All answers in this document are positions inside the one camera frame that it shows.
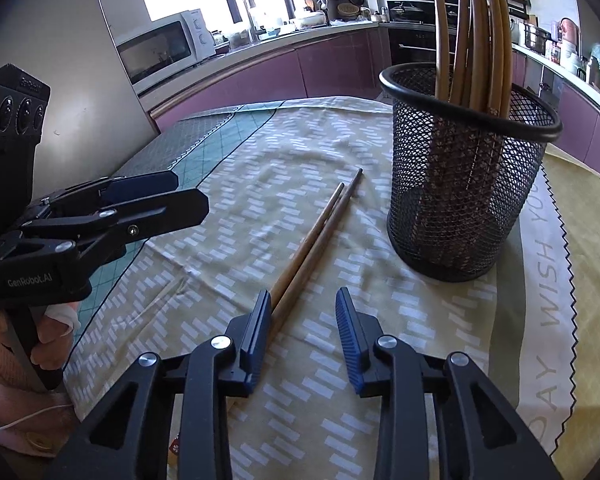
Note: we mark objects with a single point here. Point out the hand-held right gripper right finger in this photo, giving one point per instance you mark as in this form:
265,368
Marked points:
347,342

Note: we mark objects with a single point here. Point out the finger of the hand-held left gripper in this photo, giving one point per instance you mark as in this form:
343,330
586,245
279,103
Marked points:
135,186
180,210

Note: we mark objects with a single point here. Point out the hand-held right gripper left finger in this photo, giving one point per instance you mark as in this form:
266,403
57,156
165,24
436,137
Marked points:
260,342

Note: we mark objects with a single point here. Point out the black mesh utensil holder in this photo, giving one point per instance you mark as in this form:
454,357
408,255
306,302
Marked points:
480,200

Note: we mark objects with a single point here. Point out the bundle of wooden chopsticks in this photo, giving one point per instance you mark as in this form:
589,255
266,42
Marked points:
475,35

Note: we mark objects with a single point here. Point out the person's left forearm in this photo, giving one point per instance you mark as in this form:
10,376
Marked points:
10,400

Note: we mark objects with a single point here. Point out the person's left hand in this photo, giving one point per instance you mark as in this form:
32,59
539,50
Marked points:
52,345

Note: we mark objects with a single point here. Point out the green quilted cloth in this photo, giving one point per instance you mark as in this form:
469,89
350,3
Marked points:
205,145

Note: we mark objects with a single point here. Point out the yellow patterned tablecloth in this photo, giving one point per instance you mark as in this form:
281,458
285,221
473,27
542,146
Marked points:
305,410

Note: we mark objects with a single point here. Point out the white microwave oven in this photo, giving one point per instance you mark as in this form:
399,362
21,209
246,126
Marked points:
155,50

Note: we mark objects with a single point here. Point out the metal kitchen faucet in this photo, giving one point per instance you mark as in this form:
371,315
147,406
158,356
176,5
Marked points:
251,20

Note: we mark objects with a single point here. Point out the purple kitchen cabinets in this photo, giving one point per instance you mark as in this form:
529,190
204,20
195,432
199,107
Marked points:
330,65

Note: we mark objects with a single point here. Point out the white bowl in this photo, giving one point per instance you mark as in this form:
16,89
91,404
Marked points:
310,20

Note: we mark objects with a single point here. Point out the plain olive cloth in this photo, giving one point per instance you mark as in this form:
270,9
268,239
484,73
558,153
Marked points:
595,260

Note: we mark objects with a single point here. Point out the brown round basket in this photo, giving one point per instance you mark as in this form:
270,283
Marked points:
349,9

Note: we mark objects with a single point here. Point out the black built-in oven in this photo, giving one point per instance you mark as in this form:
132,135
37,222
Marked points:
410,45

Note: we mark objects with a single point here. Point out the black wok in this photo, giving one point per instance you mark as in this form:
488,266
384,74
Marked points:
405,9

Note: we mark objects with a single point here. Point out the stainless steel pot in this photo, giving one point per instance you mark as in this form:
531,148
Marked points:
535,37

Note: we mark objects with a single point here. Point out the pink kettle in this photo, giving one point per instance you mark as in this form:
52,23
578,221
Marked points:
569,30

